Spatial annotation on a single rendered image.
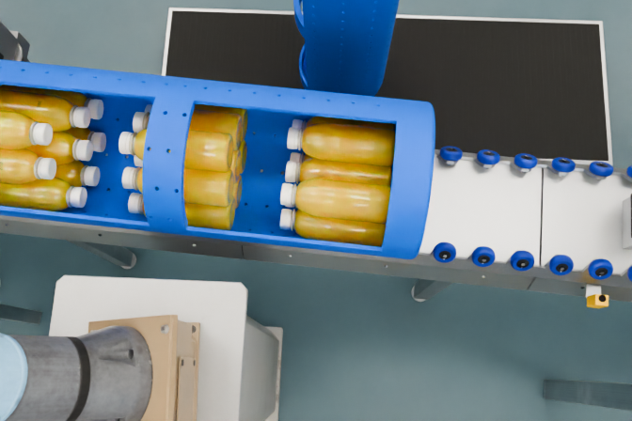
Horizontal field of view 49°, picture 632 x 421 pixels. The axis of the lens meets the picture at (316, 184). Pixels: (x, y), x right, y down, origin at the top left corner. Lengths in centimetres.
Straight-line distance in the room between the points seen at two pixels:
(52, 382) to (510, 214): 92
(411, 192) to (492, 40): 141
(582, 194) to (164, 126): 85
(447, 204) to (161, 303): 61
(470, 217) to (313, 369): 103
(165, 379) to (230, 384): 19
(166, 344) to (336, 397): 136
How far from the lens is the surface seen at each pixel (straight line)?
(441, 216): 142
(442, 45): 242
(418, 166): 111
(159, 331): 100
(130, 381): 99
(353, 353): 229
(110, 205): 140
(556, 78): 246
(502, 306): 237
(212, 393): 116
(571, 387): 215
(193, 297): 117
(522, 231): 144
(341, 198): 119
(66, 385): 96
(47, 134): 130
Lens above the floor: 229
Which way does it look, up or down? 75 degrees down
